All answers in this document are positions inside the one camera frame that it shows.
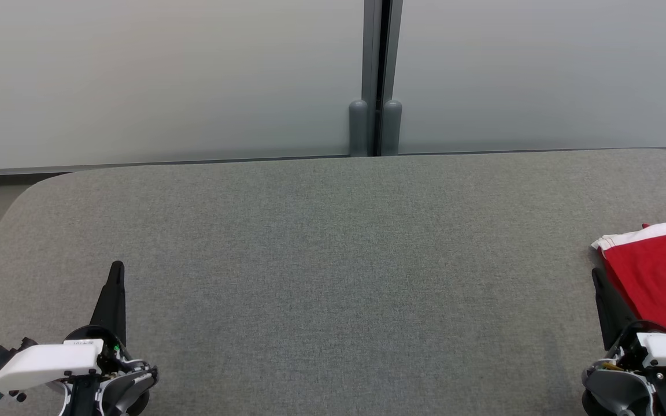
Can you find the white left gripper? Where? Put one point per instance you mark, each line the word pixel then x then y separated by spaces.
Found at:
pixel 50 361

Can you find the red basketball jersey white sleeves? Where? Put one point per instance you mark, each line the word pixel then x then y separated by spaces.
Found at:
pixel 662 277

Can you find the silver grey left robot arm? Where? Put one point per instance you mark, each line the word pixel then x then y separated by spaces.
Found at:
pixel 119 387

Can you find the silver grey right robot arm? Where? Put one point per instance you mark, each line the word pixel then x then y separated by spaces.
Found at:
pixel 622 387

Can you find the grey partition post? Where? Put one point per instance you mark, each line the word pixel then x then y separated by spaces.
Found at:
pixel 392 127
pixel 359 127

